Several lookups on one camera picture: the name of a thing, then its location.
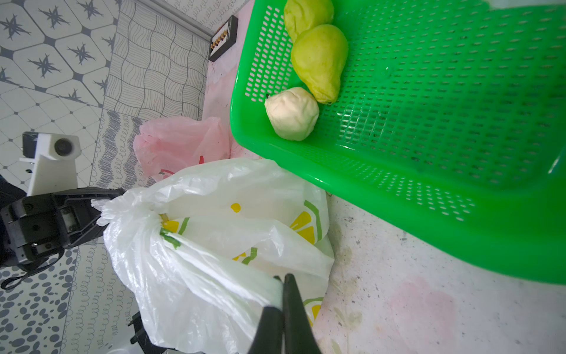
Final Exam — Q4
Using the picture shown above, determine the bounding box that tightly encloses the green plastic basket tray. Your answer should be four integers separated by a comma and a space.
230, 1, 565, 284

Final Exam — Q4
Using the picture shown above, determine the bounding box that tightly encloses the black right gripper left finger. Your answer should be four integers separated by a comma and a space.
248, 276, 284, 354

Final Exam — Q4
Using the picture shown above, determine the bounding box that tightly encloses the pink peach-print plastic bag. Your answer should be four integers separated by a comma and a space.
134, 117, 231, 181

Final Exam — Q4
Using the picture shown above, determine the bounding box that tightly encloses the floral pink table mat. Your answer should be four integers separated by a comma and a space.
206, 1, 565, 353

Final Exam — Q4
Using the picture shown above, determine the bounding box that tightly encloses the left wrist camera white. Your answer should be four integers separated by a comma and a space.
20, 131, 82, 196

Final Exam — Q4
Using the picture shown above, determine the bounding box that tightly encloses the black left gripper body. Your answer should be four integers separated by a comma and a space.
1, 190, 100, 266

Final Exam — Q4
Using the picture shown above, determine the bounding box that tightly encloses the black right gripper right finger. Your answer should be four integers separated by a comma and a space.
282, 274, 321, 354

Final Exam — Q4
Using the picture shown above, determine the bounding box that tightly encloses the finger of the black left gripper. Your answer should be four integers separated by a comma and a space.
66, 187, 125, 204
66, 223, 106, 248

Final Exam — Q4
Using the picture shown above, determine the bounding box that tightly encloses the black terminal strip block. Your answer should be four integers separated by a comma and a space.
209, 16, 239, 62

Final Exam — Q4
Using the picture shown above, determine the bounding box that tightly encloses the green pear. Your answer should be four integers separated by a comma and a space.
291, 24, 349, 105
284, 0, 335, 42

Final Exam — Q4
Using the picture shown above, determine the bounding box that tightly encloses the white lemon-print plastic bag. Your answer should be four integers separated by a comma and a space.
93, 159, 334, 353

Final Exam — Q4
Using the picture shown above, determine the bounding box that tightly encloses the pale pear in tray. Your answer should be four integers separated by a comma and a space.
265, 87, 320, 141

